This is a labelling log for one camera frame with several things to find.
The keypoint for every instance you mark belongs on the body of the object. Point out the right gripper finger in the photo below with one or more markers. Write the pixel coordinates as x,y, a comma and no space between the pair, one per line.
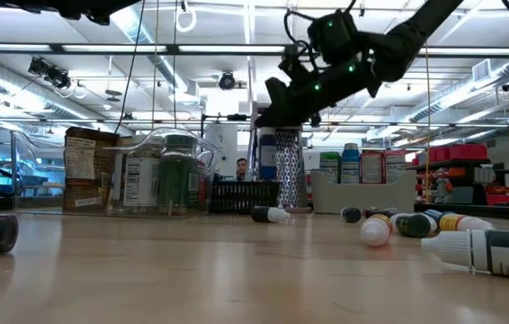
277,92
295,112

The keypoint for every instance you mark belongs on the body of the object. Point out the green cereal box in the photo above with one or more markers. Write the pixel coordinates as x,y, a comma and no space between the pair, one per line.
330,167

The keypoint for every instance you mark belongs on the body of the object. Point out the blue Rice Krispies cereal box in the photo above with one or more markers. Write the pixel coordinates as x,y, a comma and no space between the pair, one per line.
351,164

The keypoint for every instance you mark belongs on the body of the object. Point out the red Froot Loops cereal box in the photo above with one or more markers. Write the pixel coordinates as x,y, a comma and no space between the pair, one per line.
395,166
371,167

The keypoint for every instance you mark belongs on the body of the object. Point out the black plastic lattice basket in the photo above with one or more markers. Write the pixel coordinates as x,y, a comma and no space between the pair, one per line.
243,198

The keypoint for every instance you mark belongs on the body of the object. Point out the black small dropper bottle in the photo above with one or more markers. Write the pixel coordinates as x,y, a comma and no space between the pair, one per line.
351,215
270,214

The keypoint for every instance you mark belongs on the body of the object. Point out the green spice jar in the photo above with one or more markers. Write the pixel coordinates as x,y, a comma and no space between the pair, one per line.
178,175

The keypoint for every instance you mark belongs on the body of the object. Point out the clear plastic bin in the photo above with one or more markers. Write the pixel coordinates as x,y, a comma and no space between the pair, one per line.
34,153

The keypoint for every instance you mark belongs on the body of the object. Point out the white-lid spice jar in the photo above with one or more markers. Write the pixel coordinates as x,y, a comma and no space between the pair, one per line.
142,180

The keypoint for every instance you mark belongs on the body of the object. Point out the brown spice pouch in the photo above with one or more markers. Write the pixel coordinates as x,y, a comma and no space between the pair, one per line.
88,180

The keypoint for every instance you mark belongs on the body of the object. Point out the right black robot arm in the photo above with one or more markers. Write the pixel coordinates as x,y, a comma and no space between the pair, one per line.
416,31

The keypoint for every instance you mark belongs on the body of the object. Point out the white cylindrical tank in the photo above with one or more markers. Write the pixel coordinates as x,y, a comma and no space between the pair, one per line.
223,144

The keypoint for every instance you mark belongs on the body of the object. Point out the black spotlight cluster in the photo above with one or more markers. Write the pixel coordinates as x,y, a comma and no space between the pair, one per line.
50,72

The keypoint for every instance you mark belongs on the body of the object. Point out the person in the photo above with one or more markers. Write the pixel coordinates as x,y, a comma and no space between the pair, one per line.
242,168

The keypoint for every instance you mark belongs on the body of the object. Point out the white plastic bin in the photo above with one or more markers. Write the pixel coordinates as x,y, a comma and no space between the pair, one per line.
362,198

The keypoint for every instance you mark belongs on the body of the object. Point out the bin rack red grey bins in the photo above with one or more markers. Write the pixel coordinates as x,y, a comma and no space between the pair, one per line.
457,153

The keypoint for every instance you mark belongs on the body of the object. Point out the yellow small dropper bottle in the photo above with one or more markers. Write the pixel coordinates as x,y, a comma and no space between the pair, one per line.
376,230

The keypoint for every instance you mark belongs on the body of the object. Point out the orange small dropper bottle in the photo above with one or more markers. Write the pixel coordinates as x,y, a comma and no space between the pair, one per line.
461,222

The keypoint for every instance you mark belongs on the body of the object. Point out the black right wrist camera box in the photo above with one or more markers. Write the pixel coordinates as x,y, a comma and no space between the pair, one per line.
333,36

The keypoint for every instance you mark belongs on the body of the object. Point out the black overhead camera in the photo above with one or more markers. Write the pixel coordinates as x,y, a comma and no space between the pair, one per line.
226,81

